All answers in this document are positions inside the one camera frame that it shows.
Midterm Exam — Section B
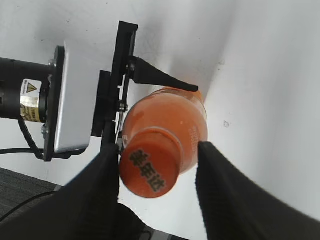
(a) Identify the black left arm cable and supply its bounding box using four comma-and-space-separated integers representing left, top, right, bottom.
0, 119, 46, 161

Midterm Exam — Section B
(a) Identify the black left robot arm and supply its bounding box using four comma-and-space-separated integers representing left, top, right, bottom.
0, 21, 198, 162

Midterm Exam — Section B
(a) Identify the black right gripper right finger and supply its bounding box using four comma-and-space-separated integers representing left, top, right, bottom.
195, 141, 320, 240

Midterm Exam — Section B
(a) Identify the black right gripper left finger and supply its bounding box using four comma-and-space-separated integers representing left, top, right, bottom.
0, 151, 149, 240

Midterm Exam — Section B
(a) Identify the orange soda plastic bottle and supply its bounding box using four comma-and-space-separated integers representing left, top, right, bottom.
119, 86, 209, 176

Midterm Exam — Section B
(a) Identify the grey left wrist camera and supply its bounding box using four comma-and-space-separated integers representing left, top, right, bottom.
43, 39, 101, 162

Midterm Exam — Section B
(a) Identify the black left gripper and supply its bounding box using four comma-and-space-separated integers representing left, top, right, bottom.
91, 21, 199, 155

